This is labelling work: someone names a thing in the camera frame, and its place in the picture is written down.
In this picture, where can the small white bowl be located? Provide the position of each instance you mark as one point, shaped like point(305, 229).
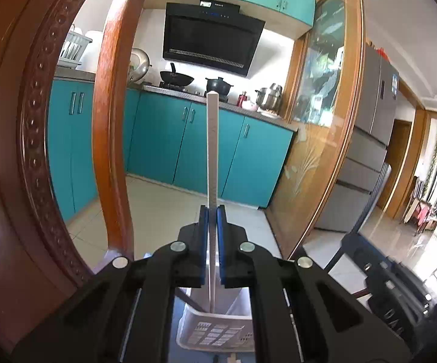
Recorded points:
point(250, 105)

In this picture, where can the green ivy garland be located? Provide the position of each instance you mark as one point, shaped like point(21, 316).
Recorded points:
point(435, 155)

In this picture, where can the black gas stove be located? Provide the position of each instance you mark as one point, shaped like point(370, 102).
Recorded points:
point(190, 90)

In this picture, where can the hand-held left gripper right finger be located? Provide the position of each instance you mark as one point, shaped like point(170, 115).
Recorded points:
point(298, 310)

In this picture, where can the red item on refrigerator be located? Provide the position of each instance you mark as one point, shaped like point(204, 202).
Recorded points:
point(381, 51)

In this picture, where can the teal lower kitchen cabinet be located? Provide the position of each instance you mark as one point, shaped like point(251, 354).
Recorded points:
point(165, 140)

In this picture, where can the small red bottle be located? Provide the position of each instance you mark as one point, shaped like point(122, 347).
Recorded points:
point(243, 99)

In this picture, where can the black wok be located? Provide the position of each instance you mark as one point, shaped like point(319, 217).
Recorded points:
point(177, 78)

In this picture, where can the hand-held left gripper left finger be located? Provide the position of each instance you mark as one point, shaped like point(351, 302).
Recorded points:
point(135, 302)

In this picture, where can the white dish rack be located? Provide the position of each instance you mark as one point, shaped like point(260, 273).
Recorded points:
point(73, 47)

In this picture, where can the black cooking pot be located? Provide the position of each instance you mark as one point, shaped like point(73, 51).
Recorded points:
point(218, 85)

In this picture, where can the stainless steel pot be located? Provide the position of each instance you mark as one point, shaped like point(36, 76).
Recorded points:
point(269, 97)

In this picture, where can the white chopstick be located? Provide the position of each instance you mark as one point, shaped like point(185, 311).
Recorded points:
point(212, 158)

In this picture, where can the clothes drying rack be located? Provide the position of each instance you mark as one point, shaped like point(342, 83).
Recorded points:
point(422, 211)

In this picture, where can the brown wooden door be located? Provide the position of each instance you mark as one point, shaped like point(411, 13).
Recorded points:
point(396, 166)

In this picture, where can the grey refrigerator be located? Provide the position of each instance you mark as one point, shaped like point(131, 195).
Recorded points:
point(373, 140)

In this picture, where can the grey kitchen countertop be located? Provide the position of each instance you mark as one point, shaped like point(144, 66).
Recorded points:
point(241, 111)

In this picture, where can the white plastic utensil holder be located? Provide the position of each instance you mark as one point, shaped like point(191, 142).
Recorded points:
point(211, 332)

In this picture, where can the plate of food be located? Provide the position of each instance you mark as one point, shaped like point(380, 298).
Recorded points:
point(269, 113)

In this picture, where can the black range hood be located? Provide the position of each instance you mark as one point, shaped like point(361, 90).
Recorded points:
point(211, 37)

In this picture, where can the white container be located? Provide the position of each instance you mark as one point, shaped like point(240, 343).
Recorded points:
point(93, 51)

